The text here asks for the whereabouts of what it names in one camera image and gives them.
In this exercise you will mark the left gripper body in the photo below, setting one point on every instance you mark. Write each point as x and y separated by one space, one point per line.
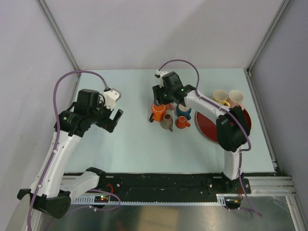
100 117

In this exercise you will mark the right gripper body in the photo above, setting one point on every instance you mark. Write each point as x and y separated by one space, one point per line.
163 95

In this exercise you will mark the large orange mug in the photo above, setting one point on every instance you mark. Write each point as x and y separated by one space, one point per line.
157 113

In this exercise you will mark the yellow mug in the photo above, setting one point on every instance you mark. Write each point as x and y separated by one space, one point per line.
221 97

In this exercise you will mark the pink mug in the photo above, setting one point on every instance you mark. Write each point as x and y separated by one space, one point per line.
235 98

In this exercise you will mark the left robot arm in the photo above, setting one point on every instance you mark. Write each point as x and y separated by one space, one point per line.
46 192

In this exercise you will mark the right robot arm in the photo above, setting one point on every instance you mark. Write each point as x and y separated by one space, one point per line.
232 129

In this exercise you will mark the salmon mug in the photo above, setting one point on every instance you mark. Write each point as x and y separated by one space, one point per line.
169 106

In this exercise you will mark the blue mug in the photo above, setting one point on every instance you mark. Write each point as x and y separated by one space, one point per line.
183 111

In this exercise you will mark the brown grey mug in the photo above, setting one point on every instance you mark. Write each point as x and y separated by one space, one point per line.
167 122

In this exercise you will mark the small orange mug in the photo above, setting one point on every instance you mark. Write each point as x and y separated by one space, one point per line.
182 123

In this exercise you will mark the red round tray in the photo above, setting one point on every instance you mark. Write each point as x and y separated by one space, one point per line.
206 127

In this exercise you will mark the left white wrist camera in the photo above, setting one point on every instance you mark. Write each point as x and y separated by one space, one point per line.
111 96

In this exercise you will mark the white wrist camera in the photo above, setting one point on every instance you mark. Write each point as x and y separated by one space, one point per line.
160 74
111 96

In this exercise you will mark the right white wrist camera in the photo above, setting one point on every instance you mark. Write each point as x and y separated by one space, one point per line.
160 74

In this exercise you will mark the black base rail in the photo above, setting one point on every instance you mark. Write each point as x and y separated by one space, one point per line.
170 188

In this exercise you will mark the white slotted cable duct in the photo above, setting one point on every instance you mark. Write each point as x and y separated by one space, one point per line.
100 200

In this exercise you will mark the left aluminium frame post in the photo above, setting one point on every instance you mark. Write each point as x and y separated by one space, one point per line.
57 32

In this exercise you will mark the aluminium frame post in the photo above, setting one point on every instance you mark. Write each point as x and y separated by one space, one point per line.
57 32
283 8

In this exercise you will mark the right aluminium frame post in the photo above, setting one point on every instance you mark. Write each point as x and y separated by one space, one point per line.
283 8

